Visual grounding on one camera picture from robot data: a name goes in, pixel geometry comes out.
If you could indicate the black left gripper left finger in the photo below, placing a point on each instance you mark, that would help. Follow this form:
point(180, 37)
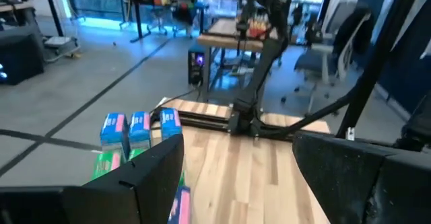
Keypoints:
point(134, 193)

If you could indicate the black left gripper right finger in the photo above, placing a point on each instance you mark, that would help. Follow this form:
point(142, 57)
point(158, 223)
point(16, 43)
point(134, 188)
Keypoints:
point(343, 177)

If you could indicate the green cereal box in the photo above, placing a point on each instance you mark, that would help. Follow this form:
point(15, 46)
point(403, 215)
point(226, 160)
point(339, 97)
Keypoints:
point(182, 180)
point(136, 153)
point(106, 165)

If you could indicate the dark blue cereal box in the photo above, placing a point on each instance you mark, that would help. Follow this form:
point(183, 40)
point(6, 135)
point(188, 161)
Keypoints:
point(183, 207)

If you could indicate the light blue cereal box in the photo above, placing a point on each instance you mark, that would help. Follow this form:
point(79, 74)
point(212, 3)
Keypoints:
point(170, 123)
point(139, 130)
point(112, 130)

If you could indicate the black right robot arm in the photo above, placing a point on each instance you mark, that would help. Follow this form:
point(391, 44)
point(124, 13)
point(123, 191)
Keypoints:
point(256, 79)

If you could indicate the grey office chair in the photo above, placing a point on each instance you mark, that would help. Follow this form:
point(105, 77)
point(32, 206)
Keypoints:
point(313, 62)

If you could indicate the black computer tower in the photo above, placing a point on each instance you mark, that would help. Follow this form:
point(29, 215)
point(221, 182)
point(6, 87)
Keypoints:
point(196, 66)

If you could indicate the black jacket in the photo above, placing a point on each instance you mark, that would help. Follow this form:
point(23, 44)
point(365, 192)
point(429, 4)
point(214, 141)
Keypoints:
point(353, 29)

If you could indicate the wooden background table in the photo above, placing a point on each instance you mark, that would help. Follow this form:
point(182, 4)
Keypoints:
point(219, 39)

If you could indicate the black floor cabinet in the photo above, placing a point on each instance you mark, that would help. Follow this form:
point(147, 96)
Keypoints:
point(20, 56)

